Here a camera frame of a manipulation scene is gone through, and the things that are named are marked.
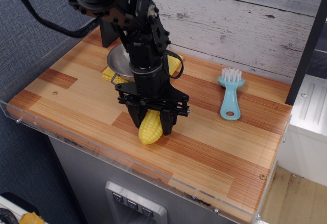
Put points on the yellow object bottom left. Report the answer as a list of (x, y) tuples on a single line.
[(31, 218)]

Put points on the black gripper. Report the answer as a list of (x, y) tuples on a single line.
[(153, 90)]

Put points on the yellow folded sponge cloth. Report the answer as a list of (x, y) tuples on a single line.
[(110, 75)]

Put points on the clear acrylic table guard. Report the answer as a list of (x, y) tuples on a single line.
[(224, 165)]

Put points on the light blue dish brush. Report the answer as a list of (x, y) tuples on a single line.
[(230, 79)]

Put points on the yellow plastic corn cob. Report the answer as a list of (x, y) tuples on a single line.
[(150, 129)]

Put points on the white toy sink unit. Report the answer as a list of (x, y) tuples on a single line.
[(303, 147)]

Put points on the silver dispenser button panel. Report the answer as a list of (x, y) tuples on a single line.
[(130, 207)]

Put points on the black vertical post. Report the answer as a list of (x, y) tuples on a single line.
[(307, 53)]

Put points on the grey toy fridge cabinet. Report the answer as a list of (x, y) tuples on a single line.
[(88, 173)]

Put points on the small steel colander bowl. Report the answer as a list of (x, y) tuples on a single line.
[(118, 61)]

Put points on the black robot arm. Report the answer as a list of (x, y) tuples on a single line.
[(145, 40)]

